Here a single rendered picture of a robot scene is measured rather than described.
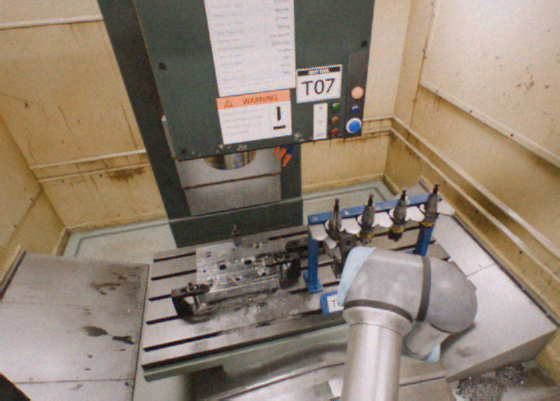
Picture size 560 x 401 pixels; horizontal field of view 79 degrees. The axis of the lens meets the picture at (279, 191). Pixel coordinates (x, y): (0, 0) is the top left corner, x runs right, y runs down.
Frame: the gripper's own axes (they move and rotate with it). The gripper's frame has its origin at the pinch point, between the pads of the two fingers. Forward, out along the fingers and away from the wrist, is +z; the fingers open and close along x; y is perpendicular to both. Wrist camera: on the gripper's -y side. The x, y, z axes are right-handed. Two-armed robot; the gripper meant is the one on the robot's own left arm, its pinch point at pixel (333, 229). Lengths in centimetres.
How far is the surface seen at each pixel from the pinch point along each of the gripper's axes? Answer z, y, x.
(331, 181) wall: 95, 54, 35
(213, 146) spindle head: -7, -40, -33
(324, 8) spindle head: -6, -66, -8
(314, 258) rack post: 1.7, 14.3, -5.5
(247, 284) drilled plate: 1.5, 21.0, -30.1
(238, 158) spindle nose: 5.8, -28.4, -27.2
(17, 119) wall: 95, -12, -124
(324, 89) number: -7, -50, -7
